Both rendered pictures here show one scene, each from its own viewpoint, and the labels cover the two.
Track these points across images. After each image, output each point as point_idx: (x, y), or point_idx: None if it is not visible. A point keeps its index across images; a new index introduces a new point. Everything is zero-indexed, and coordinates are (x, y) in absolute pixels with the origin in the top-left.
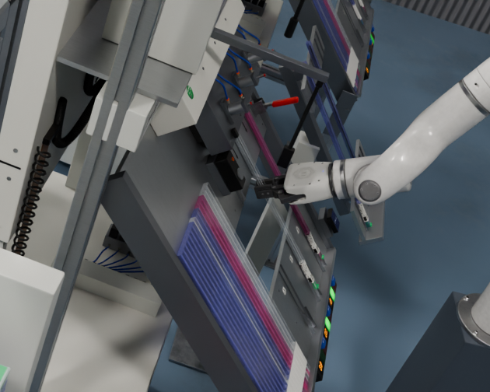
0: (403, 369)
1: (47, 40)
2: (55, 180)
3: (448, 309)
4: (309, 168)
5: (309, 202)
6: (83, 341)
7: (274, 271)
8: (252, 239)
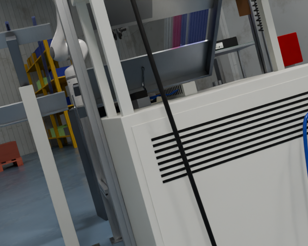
0: (90, 158)
1: None
2: (116, 115)
3: (80, 113)
4: None
5: None
6: (216, 86)
7: (144, 55)
8: (53, 165)
